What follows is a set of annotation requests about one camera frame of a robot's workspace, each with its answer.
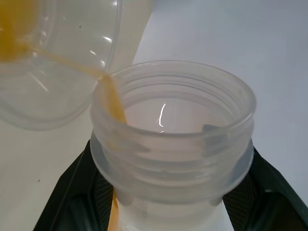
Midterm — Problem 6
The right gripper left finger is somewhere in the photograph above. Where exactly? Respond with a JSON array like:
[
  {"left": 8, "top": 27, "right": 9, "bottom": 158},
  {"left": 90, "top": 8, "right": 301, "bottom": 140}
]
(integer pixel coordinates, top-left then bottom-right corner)
[{"left": 32, "top": 139, "right": 115, "bottom": 231}]

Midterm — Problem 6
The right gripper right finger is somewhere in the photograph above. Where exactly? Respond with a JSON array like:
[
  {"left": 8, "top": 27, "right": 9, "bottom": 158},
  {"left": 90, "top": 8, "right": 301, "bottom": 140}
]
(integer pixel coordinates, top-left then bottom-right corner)
[{"left": 222, "top": 146, "right": 308, "bottom": 231}]

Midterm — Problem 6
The large clear plastic bottle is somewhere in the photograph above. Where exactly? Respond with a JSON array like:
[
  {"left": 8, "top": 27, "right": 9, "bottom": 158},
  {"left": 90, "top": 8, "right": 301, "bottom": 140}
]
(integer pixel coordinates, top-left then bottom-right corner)
[{"left": 90, "top": 60, "right": 257, "bottom": 231}]

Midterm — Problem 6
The clear plastic measuring cylinder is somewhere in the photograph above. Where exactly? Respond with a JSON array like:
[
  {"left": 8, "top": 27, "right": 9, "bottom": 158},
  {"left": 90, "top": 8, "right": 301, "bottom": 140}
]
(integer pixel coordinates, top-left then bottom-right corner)
[{"left": 0, "top": 0, "right": 123, "bottom": 132}]

